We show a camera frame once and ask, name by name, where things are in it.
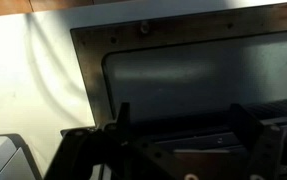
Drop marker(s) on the glass toaster oven door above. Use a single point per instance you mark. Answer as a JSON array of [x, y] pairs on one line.
[[93, 50]]

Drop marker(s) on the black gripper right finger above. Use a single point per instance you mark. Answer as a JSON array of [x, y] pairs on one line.
[[266, 150]]

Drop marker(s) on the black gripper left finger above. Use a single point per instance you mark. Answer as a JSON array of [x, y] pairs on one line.
[[83, 150]]

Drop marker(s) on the silver toaster oven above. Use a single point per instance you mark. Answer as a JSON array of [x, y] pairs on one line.
[[196, 141]]

